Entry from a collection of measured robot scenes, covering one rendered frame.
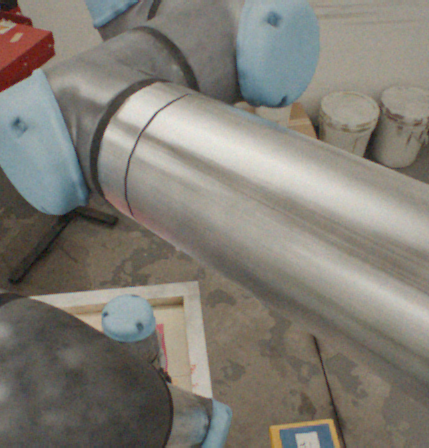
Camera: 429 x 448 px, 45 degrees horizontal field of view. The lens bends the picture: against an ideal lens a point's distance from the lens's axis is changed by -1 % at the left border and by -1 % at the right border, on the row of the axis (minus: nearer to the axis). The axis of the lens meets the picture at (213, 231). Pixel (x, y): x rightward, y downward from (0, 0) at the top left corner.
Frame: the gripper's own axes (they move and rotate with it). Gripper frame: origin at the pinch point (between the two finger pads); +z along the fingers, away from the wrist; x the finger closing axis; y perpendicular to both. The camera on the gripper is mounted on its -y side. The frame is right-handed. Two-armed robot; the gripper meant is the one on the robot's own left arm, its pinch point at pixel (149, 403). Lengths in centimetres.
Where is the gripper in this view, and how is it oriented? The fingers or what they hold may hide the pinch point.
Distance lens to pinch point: 107.1
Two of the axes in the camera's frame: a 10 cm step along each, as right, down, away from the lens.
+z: 0.0, 6.8, 7.4
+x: 9.9, -0.9, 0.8
